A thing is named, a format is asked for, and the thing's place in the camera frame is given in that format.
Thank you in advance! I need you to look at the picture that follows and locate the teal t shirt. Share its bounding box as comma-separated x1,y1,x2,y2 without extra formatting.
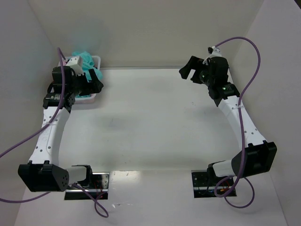
71,51,103,103

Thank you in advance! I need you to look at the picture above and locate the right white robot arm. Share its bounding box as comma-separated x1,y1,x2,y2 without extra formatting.
179,56,277,178

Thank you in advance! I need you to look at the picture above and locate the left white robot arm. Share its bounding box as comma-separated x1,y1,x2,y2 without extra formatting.
18,66,103,192

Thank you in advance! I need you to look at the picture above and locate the white plastic basket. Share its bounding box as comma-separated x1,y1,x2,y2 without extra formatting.
57,55,102,105

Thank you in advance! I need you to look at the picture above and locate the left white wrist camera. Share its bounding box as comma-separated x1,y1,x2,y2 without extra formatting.
66,56,84,75

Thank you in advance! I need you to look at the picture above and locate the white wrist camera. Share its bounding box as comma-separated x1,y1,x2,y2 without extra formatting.
66,56,84,75
202,46,222,65

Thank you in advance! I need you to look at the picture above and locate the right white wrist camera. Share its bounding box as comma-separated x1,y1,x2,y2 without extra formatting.
202,46,222,65

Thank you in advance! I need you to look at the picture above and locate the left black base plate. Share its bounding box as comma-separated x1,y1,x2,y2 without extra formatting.
64,172,110,201

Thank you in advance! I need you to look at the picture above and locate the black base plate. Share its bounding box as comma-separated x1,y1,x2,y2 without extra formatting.
64,172,110,201
191,170,234,198

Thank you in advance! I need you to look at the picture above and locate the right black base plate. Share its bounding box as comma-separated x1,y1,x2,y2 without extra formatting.
191,170,234,198

